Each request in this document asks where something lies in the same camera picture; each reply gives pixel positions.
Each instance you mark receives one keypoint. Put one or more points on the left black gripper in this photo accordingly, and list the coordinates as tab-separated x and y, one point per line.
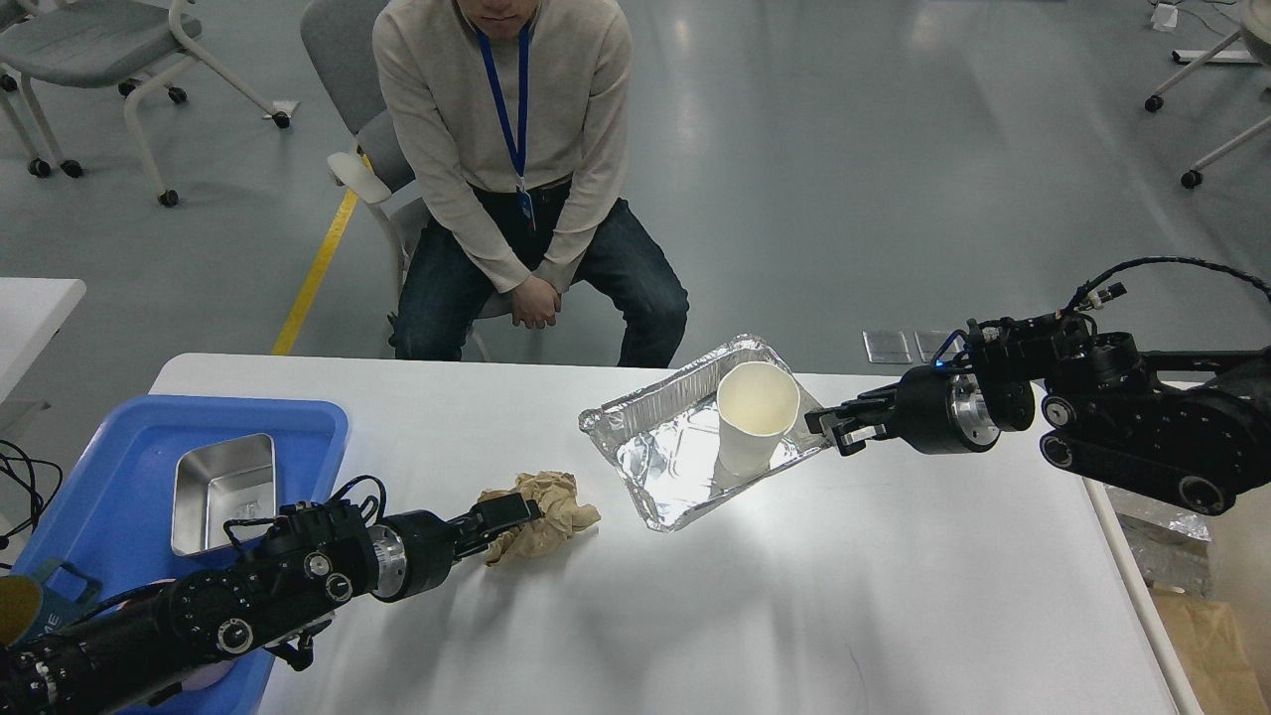
414	551

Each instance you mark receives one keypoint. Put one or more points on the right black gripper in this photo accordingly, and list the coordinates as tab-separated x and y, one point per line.
934	413

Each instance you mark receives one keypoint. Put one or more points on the brown paper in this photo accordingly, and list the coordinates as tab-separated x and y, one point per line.
563	517

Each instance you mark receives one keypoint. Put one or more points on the white paper cup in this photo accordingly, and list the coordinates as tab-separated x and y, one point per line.
758	402

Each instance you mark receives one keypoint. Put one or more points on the aluminium foil tray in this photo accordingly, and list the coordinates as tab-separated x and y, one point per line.
663	438

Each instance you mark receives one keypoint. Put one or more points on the square metal tin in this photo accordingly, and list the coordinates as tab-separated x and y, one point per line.
224	481

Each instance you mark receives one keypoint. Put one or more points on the dark blue home mug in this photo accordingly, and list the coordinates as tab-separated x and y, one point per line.
30	608

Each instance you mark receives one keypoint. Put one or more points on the pink mug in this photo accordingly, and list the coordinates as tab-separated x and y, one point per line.
206	677

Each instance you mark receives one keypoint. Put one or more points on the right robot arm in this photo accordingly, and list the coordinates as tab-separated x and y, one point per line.
1186	428

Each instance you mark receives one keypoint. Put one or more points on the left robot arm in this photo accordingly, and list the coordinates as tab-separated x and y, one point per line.
314	558

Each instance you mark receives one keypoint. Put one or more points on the left floor outlet plate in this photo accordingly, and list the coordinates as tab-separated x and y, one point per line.
885	346

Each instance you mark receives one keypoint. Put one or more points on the floor outlet plate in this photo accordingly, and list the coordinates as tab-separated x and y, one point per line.
885	346
938	345

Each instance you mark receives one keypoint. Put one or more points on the right floor outlet plate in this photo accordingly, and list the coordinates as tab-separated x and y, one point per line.
938	345

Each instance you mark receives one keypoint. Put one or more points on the blue plastic tray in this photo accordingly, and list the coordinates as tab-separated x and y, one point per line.
113	520

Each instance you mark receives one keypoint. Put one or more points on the seated person beige sweater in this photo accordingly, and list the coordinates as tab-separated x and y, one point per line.
514	116

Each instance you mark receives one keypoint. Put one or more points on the beige plastic bin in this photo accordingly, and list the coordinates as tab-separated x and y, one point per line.
1200	587

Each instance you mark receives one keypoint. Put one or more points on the white side table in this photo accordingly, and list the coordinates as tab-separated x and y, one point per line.
32	312

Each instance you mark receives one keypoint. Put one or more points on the grey office chair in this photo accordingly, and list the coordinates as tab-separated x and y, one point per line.
337	37

